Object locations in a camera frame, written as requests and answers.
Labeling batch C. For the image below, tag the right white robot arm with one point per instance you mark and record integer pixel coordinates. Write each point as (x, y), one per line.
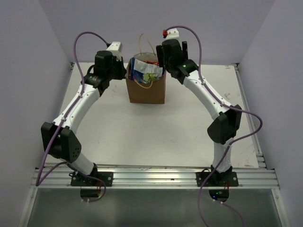
(226, 121)

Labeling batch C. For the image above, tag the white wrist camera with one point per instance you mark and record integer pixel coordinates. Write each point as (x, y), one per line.
(116, 48)
(172, 33)

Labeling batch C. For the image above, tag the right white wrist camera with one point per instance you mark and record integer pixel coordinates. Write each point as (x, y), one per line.
(172, 33)

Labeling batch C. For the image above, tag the blue snack bag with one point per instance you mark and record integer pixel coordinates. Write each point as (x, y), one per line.
(139, 68)

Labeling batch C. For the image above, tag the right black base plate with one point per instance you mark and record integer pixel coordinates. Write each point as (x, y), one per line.
(217, 179)

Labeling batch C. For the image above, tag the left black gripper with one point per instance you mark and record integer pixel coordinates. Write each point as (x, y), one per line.
(122, 71)

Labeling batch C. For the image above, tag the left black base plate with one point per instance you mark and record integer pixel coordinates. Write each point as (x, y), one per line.
(98, 179)

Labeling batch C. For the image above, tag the green gummy candy bag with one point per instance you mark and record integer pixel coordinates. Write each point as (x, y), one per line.
(150, 77)

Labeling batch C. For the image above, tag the brown paper bag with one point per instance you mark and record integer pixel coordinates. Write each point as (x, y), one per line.
(150, 93)

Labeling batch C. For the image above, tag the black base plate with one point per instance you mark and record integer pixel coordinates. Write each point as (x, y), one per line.
(217, 179)
(98, 179)

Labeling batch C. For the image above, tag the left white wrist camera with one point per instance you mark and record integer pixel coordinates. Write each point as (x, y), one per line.
(116, 48)

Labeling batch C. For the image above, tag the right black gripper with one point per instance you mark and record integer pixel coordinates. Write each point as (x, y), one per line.
(162, 61)

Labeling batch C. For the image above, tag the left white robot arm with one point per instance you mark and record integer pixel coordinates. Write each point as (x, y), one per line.
(59, 137)

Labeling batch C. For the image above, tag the aluminium rail frame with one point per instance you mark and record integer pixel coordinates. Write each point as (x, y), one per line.
(154, 153)

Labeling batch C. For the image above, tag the red Doritos chip bag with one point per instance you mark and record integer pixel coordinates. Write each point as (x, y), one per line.
(152, 62)

